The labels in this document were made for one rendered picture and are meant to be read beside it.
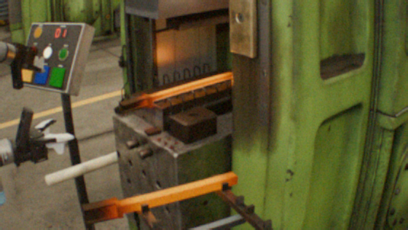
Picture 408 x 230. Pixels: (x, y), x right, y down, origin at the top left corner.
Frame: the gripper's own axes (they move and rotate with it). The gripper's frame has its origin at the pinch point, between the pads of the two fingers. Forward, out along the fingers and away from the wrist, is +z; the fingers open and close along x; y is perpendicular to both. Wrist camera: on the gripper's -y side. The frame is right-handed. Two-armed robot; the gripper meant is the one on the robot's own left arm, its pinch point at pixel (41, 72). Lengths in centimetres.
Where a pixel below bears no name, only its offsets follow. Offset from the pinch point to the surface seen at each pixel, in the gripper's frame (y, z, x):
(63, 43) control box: 13.9, 10.4, 2.2
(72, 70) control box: 3.4, 10.8, -6.9
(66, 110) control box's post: -11.7, 30.0, 8.1
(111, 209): -33, -32, -66
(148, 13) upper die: 22, -8, -48
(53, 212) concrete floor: -74, 84, 53
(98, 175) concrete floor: -47, 130, 55
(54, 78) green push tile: -0.8, 9.6, 1.2
